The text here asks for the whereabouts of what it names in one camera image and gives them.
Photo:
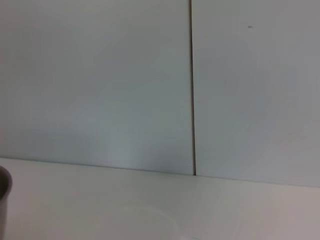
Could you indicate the stainless steel bowl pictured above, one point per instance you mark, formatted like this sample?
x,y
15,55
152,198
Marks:
x,y
4,182

